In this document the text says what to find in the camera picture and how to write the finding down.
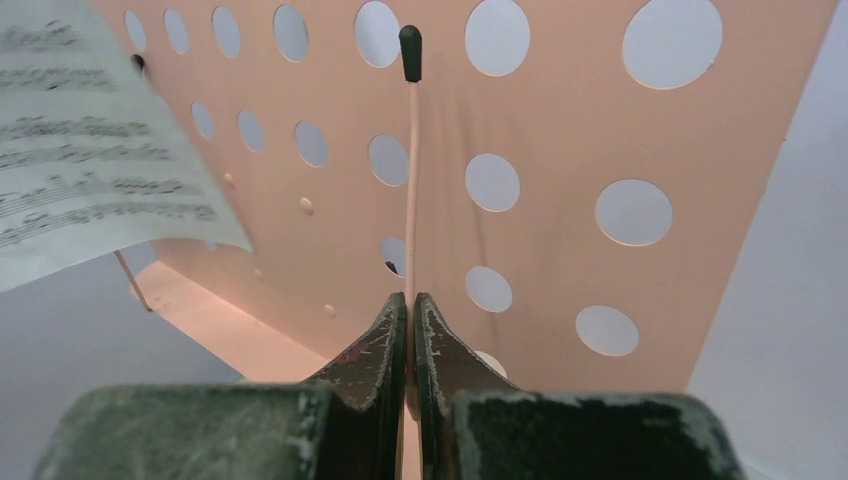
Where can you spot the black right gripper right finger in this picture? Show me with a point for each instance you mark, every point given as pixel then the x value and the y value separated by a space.
pixel 476 424

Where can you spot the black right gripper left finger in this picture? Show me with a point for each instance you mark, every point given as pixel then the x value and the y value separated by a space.
pixel 342 422

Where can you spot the sheet music page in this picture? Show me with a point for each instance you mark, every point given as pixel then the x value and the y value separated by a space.
pixel 92 159

